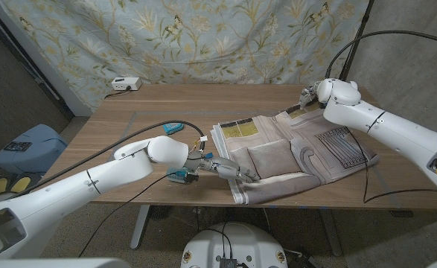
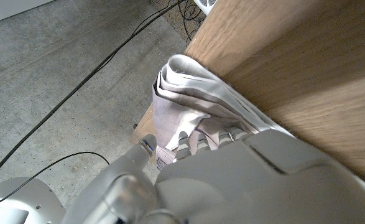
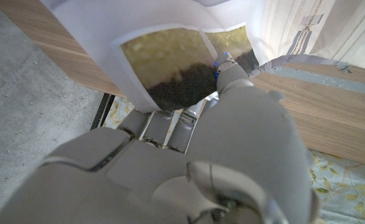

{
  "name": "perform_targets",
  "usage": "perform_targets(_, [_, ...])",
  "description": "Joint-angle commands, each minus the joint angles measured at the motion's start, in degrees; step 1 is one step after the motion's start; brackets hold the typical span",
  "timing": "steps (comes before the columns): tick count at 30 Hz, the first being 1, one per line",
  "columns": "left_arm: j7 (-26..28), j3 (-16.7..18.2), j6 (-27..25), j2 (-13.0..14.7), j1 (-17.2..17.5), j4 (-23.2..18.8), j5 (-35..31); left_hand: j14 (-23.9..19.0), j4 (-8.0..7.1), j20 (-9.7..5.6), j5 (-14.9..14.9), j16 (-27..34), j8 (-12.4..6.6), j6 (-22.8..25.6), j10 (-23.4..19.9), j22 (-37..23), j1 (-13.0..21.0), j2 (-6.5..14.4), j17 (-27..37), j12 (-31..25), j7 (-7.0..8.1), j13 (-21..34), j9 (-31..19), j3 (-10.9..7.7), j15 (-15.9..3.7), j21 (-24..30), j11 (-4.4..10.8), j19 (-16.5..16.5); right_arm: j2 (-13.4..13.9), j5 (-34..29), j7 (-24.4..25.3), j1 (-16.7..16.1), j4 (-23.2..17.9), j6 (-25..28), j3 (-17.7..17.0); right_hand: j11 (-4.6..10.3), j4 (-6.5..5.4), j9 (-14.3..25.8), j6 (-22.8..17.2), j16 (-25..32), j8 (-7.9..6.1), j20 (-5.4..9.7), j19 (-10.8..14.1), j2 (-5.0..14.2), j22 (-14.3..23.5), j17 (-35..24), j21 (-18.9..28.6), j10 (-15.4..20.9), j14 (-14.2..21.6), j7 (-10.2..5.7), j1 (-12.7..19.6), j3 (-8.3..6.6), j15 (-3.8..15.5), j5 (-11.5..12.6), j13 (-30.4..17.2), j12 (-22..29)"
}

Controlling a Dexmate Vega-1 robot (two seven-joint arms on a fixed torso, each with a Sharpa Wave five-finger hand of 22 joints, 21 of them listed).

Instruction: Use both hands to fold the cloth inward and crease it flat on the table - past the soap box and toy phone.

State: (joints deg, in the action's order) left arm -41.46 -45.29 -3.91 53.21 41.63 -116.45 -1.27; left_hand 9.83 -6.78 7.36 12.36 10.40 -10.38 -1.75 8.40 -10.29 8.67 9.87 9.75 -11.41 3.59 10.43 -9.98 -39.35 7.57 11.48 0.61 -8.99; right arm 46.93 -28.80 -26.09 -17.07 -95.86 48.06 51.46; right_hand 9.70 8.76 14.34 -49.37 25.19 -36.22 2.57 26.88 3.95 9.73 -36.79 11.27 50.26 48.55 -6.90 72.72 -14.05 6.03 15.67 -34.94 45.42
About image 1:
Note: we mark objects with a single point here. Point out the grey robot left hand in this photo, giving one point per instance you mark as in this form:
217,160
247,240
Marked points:
229,169

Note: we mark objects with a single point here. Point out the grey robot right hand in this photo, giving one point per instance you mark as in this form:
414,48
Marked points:
310,95

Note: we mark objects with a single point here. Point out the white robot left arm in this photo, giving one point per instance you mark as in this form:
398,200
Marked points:
91,182

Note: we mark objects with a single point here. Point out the white robot left shoulder cover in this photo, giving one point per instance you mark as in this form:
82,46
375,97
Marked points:
54,263

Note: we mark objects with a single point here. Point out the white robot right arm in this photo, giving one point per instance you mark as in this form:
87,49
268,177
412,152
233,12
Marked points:
389,130

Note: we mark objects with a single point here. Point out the teal ribbed soap box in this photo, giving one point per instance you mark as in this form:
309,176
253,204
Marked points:
173,175

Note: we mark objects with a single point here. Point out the blue toy phone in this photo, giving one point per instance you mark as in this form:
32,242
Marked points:
173,128

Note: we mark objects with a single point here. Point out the floral print backdrop cloth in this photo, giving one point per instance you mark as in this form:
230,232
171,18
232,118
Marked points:
222,37

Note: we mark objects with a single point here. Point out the white power strip box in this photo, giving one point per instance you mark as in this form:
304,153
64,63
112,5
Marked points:
125,83

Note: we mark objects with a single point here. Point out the black backdrop stand pole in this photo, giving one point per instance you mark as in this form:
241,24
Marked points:
354,44

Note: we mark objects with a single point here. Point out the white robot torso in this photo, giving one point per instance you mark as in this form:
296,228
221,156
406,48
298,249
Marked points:
236,242

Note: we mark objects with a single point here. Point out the black round floor fan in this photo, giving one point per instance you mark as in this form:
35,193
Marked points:
161,212

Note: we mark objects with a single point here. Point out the small black torso device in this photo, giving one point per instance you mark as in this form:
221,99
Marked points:
228,263

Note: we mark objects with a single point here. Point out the white table leg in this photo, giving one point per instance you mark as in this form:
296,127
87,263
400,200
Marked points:
331,234
140,227

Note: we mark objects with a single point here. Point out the black floor power strip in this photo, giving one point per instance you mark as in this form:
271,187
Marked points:
302,260

